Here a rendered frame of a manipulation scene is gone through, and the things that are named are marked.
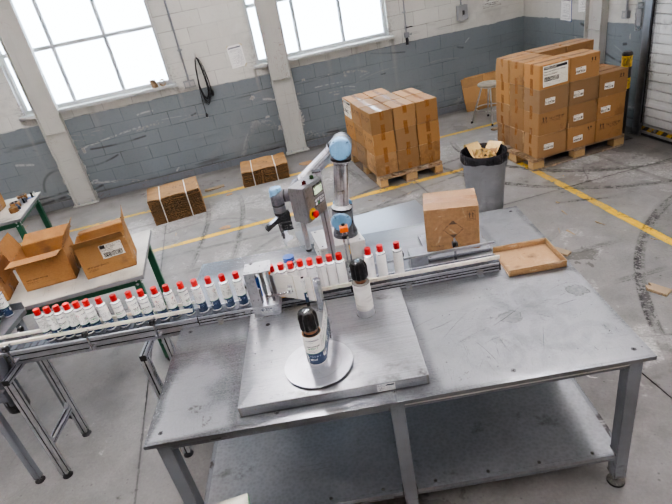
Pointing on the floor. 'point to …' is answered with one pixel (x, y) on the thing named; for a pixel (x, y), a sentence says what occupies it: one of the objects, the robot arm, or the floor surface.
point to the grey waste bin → (487, 185)
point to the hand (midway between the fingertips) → (284, 242)
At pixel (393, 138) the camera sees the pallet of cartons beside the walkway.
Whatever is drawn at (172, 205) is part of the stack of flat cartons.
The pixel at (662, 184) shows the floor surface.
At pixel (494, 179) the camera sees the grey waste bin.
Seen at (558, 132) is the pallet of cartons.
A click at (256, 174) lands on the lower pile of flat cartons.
